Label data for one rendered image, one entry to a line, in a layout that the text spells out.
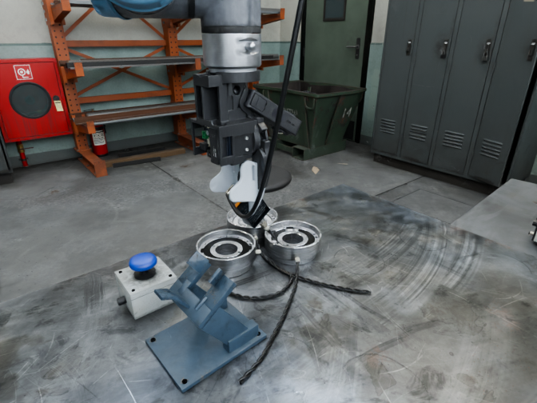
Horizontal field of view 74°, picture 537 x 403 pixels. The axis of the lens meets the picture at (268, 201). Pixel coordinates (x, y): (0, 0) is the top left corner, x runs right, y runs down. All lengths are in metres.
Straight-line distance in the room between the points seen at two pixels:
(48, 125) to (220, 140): 3.66
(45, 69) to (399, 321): 3.79
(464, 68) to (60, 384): 3.21
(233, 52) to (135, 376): 0.41
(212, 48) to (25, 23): 3.80
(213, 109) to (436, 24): 3.07
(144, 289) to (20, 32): 3.80
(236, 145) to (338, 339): 0.29
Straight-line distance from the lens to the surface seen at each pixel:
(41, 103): 4.04
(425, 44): 3.50
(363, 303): 0.59
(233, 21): 0.47
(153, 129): 4.58
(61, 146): 4.35
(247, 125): 0.48
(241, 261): 0.61
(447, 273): 0.70
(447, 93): 3.40
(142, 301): 0.56
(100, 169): 3.65
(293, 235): 0.70
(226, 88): 0.48
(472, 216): 1.25
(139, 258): 0.57
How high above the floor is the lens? 1.17
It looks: 25 degrees down
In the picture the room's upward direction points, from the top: straight up
